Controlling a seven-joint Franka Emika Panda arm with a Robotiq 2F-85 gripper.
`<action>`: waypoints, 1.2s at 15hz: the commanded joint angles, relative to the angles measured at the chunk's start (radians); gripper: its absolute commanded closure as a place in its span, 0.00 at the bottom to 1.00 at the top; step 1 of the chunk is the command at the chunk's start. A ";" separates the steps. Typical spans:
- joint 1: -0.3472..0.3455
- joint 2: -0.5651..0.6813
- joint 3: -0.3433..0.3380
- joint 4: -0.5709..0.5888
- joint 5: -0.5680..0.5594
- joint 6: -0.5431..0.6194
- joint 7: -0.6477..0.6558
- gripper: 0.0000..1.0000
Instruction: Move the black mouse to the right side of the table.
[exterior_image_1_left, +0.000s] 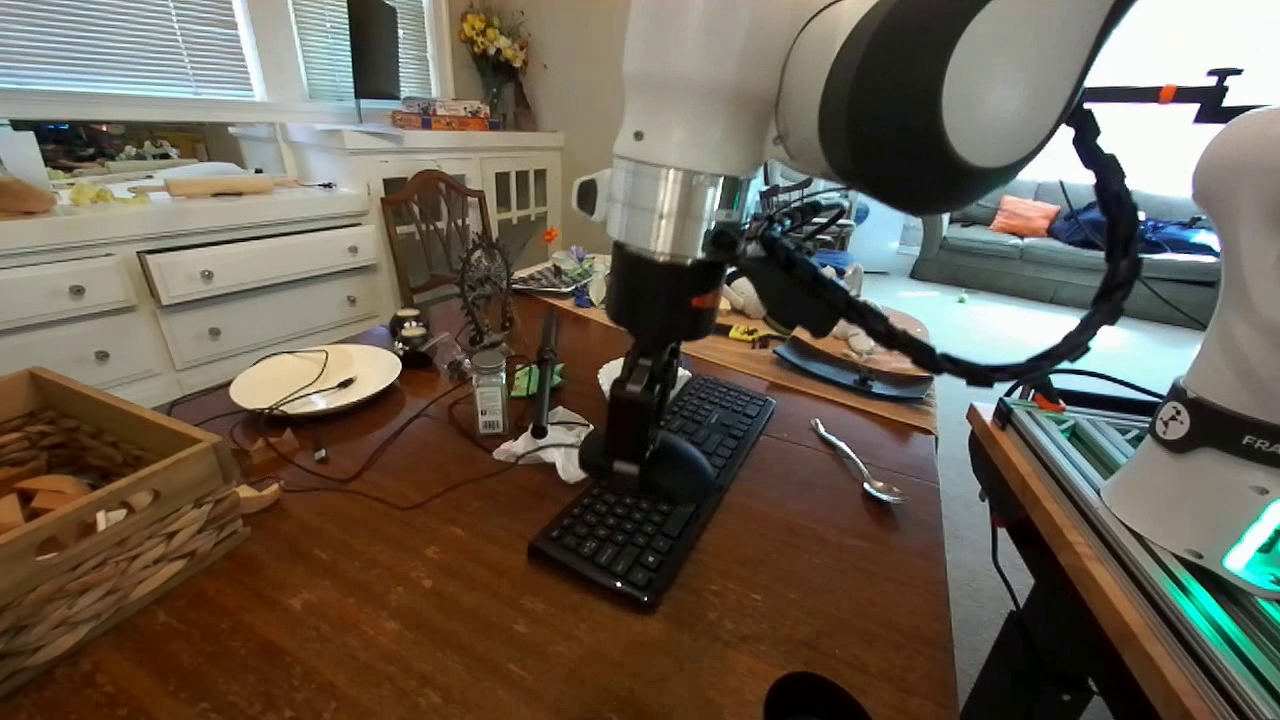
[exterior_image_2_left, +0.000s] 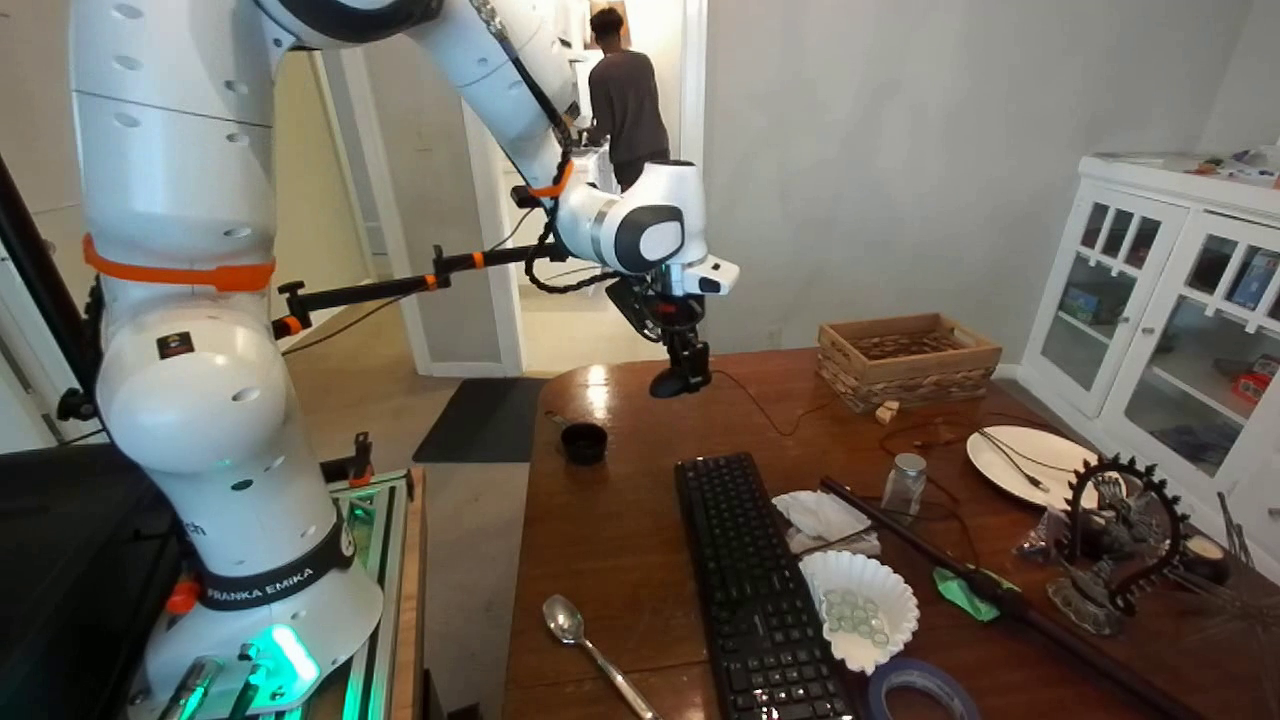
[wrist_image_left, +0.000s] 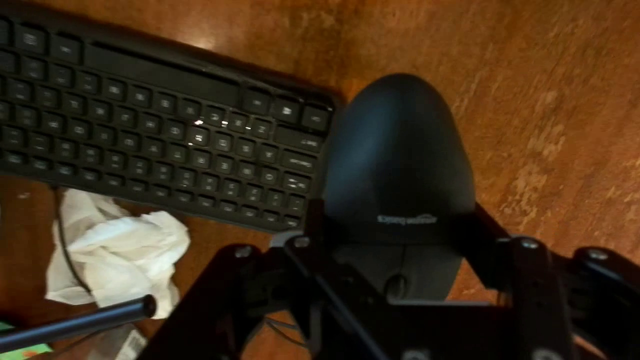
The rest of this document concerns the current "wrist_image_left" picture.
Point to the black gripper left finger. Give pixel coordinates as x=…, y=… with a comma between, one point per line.
x=266, y=300

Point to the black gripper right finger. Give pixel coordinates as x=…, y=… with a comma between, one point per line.
x=573, y=306

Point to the black computer mouse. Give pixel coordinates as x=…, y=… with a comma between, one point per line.
x=400, y=161

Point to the crumpled white tissue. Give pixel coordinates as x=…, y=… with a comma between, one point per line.
x=120, y=253

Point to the black computer keyboard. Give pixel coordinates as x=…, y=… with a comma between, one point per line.
x=147, y=127

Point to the green packet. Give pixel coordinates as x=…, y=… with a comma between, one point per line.
x=20, y=346

